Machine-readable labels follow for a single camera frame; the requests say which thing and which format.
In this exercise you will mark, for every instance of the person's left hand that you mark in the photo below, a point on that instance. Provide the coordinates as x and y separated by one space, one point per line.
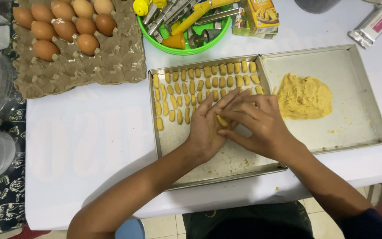
202 132

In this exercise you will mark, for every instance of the person's right hand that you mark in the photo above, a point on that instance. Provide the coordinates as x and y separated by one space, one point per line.
264 129

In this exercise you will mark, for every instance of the single yellow dough roll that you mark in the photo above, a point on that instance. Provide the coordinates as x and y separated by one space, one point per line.
222 120

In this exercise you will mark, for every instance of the metal baking tray with rolls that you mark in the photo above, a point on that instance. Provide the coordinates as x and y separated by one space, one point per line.
177 146

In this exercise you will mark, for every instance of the rows of shaped dough pieces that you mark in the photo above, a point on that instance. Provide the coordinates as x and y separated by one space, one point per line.
181 89

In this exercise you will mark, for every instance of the yellow dough lump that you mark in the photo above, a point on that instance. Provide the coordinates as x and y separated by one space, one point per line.
303 98

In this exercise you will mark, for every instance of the green plastic bowl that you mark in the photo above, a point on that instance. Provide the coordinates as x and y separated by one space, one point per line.
191 49

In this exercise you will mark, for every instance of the metal baking tray with lump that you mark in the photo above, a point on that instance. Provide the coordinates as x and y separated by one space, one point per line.
350 109

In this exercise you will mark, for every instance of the person's dark green clothing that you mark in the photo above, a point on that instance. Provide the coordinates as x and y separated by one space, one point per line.
247 220

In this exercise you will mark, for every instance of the orange plastic cone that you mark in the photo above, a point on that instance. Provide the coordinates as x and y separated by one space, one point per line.
175 41

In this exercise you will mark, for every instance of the green packet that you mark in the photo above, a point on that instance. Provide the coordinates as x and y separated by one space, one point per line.
240 26

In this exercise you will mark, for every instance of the yellow cardboard box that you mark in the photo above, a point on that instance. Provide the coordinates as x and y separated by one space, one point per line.
261 15

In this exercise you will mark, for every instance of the grey cardboard egg tray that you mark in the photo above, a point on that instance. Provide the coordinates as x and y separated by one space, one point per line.
111 63

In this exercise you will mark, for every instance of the blue plastic stool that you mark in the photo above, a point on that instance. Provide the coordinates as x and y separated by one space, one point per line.
130 229

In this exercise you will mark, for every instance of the bundle of metal tongs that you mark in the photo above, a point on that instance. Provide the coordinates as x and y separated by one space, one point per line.
166 15

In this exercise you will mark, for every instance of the dark grey container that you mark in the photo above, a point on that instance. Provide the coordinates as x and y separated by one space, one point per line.
317 5

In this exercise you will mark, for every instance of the yellow round cap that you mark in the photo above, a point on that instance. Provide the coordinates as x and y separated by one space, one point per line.
141 7

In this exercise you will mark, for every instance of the person's dark blue sleeve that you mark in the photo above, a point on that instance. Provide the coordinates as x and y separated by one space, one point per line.
373 226

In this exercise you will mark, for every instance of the silver packet with pink label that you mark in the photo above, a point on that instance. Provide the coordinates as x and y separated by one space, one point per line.
375 25

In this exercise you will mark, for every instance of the group of brown eggs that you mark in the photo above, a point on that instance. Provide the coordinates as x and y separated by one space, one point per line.
65 28

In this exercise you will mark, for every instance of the dark patterned cloth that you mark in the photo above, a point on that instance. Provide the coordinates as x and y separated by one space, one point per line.
2 205

